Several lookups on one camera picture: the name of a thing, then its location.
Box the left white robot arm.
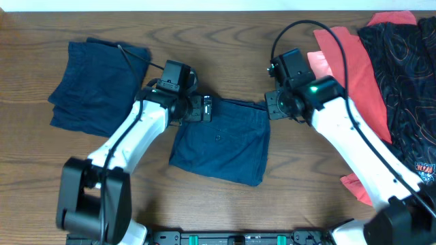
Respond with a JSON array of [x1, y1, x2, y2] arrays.
[[56, 87, 213, 244]]

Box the folded navy shorts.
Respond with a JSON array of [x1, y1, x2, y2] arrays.
[[48, 37, 151, 137]]

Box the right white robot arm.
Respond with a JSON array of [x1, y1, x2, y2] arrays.
[[265, 76, 435, 244]]

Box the black patterned shorts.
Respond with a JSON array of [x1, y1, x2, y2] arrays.
[[358, 17, 435, 185]]

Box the red orange shorts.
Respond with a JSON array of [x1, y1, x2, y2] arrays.
[[306, 10, 417, 208]]

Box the navy shorts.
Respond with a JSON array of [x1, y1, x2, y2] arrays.
[[48, 37, 151, 137], [169, 98, 270, 186]]

